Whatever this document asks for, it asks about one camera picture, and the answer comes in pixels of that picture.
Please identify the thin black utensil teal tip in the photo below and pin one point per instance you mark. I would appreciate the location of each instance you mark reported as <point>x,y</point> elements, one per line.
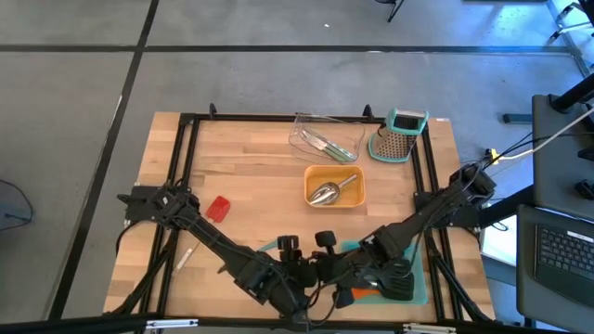
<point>269,247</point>

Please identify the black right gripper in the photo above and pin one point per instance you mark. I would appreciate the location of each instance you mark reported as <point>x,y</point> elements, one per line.
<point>345,271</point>

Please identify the silver aluminium profile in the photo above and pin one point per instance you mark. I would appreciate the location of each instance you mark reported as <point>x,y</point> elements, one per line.
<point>171,324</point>

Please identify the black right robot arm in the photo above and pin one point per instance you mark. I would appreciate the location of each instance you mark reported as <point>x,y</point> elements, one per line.
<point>431,213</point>

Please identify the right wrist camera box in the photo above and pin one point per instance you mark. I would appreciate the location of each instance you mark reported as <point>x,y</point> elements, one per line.
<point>326,240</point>

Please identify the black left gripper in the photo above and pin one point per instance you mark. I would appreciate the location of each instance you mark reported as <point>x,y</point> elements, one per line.
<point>299,273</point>

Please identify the orange plastic bin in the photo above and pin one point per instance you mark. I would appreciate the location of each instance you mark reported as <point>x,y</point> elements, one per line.
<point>313,197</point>

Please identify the black stand leg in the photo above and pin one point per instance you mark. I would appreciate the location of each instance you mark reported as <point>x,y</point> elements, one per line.
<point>394,11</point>

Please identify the clear plastic bin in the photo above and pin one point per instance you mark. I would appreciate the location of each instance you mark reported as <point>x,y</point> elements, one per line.
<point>297,139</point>

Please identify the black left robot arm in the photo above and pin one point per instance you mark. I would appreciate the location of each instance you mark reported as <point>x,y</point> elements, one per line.
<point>218,241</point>

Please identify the teal plastic bin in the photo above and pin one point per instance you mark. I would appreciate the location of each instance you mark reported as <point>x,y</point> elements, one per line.
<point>420,283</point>

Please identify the slim steel utensil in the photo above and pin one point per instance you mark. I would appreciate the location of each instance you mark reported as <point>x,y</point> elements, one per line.
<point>311,137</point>

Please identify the short black bar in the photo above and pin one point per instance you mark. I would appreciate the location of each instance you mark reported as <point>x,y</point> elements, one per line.
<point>517,119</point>

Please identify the yellow connector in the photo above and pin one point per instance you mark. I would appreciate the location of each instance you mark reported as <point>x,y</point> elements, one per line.
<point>492,156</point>

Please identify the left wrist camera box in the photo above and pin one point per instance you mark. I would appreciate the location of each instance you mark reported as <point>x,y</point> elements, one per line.
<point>288,246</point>

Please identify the grey desk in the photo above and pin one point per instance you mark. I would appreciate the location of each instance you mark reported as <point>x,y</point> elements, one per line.
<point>557,176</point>

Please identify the small black device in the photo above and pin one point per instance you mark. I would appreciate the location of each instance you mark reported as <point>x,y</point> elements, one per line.
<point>584,190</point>

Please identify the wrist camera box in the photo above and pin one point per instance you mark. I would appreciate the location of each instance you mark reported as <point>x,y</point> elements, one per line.
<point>288,246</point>
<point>326,240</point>

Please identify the black rig beam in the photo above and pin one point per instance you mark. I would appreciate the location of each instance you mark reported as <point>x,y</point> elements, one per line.
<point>69,325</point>

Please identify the black post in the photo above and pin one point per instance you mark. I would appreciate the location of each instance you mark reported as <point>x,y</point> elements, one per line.
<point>573,98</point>

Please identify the black aluminium table frame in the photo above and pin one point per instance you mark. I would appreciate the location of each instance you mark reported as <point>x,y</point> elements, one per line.
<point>223,117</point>

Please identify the orange silicone spatula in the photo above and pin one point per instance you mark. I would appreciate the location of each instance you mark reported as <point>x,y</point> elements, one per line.
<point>366,293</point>

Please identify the steel scoop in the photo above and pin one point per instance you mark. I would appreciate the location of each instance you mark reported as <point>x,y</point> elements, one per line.
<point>325,194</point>

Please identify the black slotted turner steel neck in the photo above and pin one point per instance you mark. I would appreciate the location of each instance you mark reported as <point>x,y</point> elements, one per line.
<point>396,288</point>

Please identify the black laptop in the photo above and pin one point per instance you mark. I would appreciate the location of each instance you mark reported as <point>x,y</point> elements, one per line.
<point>526,278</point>

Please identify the dark laptop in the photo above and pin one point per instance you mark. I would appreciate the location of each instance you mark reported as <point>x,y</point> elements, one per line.
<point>566,255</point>

